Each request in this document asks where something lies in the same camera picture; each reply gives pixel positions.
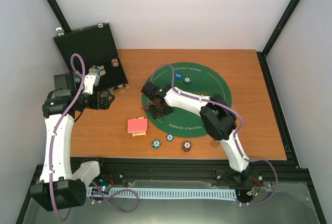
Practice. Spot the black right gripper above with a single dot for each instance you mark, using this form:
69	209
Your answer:
155	114

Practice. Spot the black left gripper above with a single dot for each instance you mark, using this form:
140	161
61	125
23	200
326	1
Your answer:
106	104

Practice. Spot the teal poker chip stack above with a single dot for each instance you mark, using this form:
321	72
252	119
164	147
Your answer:
156	144

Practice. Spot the blue small blind button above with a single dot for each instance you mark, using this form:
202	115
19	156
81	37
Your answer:
178	75

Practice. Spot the brown poker chip stack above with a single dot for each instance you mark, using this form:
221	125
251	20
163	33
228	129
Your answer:
186	147

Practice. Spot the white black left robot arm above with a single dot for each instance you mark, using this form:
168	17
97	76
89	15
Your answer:
58	187

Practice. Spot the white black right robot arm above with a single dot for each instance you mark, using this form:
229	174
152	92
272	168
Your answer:
218	119

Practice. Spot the red playing card deck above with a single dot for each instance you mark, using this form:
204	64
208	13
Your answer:
137	126

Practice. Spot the blue chips in case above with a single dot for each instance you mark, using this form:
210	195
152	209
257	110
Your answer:
100	70

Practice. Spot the orange chip in case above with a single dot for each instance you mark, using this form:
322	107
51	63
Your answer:
115	62

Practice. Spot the round green poker mat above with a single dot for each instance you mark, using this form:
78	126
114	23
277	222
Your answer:
204	82

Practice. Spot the black poker case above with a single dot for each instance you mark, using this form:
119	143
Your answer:
96	46

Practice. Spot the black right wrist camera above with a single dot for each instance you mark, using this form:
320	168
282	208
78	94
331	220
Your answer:
149	90

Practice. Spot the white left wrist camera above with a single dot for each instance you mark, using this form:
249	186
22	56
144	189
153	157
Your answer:
91	80

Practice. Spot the black aluminium frame rail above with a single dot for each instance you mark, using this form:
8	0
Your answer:
286	194

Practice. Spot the light blue cable duct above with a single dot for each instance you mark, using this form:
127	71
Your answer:
171	194

